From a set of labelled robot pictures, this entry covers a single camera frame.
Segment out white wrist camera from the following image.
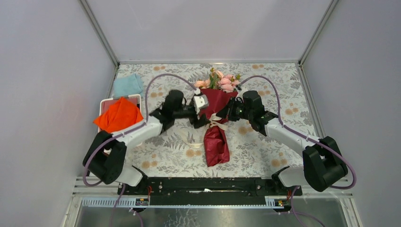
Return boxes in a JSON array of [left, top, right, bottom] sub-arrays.
[[192, 94, 209, 112], [236, 88, 249, 100]]

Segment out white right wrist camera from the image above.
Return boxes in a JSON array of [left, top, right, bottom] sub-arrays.
[[236, 88, 249, 100]]

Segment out light blue cloth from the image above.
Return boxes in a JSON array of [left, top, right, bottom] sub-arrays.
[[113, 73, 144, 97]]

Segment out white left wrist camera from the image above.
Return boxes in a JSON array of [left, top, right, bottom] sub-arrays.
[[192, 94, 209, 112]]

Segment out orange cloth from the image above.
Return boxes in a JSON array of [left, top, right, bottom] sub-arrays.
[[93, 96, 145, 134]]

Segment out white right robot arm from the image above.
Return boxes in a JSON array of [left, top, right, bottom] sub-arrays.
[[217, 91, 348, 195]]

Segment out cream ribbon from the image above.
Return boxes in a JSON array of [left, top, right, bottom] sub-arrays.
[[178, 113, 228, 149]]

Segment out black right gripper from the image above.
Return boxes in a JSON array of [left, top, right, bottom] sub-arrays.
[[216, 96, 253, 122]]

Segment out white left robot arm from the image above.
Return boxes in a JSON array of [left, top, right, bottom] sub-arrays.
[[83, 89, 209, 194]]

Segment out dark red wrapping paper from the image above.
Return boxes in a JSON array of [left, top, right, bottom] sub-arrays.
[[200, 88, 237, 167]]

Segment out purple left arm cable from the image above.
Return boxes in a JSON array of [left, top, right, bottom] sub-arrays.
[[82, 73, 201, 227]]

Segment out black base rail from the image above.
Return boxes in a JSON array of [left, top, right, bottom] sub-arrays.
[[118, 177, 302, 206]]

